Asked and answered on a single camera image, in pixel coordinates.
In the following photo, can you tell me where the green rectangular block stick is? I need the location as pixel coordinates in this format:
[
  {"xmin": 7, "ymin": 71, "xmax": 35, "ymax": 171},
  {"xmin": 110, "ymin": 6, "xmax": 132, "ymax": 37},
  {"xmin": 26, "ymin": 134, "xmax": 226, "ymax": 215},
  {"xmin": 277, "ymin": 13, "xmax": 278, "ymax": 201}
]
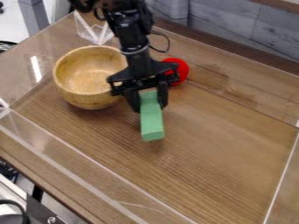
[{"xmin": 140, "ymin": 90, "xmax": 164, "ymax": 142}]

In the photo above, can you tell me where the black cable lower left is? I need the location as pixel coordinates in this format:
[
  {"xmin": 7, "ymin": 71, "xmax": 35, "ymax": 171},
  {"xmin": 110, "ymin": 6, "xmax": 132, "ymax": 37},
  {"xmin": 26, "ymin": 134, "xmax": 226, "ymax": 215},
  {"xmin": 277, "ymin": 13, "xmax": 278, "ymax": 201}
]
[{"xmin": 0, "ymin": 199, "xmax": 30, "ymax": 224}]

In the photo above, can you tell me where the clear acrylic tray enclosure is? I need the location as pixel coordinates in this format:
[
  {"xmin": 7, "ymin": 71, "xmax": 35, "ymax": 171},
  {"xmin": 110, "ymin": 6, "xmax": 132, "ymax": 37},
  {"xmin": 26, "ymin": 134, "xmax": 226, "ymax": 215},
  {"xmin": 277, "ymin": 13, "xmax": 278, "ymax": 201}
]
[{"xmin": 0, "ymin": 17, "xmax": 299, "ymax": 224}]

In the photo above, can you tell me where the red felt tomato toy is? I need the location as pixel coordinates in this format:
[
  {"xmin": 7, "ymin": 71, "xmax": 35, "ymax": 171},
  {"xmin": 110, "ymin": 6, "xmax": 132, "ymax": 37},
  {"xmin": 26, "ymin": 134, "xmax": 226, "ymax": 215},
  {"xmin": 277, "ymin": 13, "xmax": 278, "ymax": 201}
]
[{"xmin": 162, "ymin": 58, "xmax": 189, "ymax": 87}]

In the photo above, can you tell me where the grey post at back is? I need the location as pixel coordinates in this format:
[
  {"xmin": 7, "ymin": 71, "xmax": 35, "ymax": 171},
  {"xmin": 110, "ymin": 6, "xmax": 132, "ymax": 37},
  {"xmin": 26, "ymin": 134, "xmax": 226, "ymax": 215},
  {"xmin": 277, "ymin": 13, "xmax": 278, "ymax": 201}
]
[{"xmin": 17, "ymin": 0, "xmax": 50, "ymax": 36}]

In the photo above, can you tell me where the black bracket with bolt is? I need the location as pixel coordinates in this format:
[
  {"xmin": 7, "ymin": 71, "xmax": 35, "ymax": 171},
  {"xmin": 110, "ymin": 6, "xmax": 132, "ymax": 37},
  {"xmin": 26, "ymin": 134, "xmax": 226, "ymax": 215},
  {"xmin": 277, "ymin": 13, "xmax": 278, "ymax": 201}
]
[{"xmin": 25, "ymin": 195, "xmax": 67, "ymax": 224}]

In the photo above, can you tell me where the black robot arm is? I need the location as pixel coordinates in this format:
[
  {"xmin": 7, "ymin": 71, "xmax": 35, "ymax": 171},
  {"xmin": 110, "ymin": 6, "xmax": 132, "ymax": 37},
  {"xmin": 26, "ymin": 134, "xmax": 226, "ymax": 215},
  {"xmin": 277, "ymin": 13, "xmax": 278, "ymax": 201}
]
[{"xmin": 69, "ymin": 0, "xmax": 180, "ymax": 113}]

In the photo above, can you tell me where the black table leg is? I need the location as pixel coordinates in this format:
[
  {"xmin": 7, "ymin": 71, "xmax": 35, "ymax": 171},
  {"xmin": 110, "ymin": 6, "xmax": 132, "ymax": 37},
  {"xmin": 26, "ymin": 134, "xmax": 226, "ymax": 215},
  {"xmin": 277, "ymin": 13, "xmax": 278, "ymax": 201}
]
[{"xmin": 31, "ymin": 185, "xmax": 42, "ymax": 202}]

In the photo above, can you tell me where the light wooden bowl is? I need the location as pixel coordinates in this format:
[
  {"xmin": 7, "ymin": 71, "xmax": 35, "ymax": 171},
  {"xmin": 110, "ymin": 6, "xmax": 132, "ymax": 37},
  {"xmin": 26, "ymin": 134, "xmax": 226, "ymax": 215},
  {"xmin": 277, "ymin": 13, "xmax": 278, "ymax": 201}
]
[{"xmin": 51, "ymin": 45, "xmax": 126, "ymax": 110}]

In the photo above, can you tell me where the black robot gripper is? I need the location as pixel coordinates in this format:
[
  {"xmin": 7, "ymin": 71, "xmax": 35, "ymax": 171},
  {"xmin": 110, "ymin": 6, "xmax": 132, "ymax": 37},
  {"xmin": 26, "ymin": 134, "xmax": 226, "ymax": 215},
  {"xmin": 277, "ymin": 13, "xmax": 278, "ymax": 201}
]
[{"xmin": 106, "ymin": 60, "xmax": 180, "ymax": 113}]

